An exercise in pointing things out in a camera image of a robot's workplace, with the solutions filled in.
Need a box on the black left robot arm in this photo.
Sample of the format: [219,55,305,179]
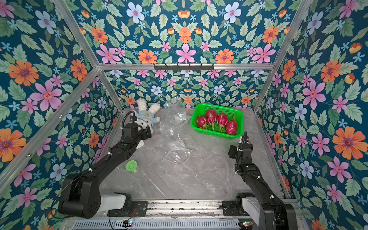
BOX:
[58,123,152,219]

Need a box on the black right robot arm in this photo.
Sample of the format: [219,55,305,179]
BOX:
[228,133,298,230]

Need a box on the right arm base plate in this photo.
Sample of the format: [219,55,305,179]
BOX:
[219,200,250,217]

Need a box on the white plush bear toy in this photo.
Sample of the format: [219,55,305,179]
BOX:
[135,98,161,131]

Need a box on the black hook rail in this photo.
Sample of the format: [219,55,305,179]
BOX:
[153,64,215,71]

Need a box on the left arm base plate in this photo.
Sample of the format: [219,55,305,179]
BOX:
[108,201,148,218]

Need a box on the clear zip-top bag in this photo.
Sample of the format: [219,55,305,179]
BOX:
[159,99,190,142]
[162,141,192,164]

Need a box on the white rectangular box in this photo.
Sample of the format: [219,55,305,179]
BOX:
[137,140,144,149]

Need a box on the green plastic basket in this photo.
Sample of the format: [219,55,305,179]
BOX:
[190,103,244,140]

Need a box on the pink dragon fruit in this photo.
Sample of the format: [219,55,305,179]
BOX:
[217,113,229,133]
[196,115,208,130]
[206,109,217,130]
[225,114,238,135]

